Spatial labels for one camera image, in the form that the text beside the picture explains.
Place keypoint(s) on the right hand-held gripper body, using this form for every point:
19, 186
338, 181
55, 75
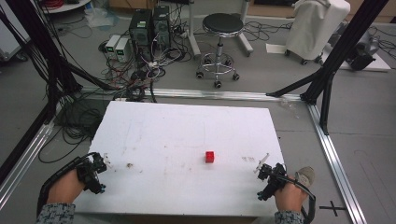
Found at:
271, 182

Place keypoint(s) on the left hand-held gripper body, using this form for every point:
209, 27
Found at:
90, 174

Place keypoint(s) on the person's right hand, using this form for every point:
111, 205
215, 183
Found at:
290, 196

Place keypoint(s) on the person's left hand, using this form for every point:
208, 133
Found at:
65, 188

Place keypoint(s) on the person's grey shoe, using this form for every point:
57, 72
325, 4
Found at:
306, 174

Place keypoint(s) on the small red cube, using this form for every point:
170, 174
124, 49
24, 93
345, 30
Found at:
209, 157

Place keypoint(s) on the white power supply box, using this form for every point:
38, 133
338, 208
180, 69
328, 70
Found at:
112, 45
122, 49

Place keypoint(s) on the white stand leg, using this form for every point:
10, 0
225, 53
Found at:
246, 40
193, 34

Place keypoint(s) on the black computer tower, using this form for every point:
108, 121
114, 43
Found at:
140, 34
162, 28

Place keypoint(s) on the clear plastic bag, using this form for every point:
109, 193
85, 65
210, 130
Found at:
99, 17

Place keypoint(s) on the black round stool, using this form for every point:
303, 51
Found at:
222, 24

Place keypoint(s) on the white covered cart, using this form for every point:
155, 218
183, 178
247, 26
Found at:
314, 28

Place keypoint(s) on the black device on board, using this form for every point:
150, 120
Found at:
362, 57

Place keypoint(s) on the white flat floor board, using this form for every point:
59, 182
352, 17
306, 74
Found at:
381, 64

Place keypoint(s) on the grey cabinet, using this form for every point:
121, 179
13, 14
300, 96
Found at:
9, 37

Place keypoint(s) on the round white table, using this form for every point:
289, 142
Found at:
67, 6

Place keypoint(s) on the aluminium frame rail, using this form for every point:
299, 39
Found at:
218, 94
21, 161
334, 161

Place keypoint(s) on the black frame post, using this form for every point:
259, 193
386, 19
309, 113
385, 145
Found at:
40, 40
342, 53

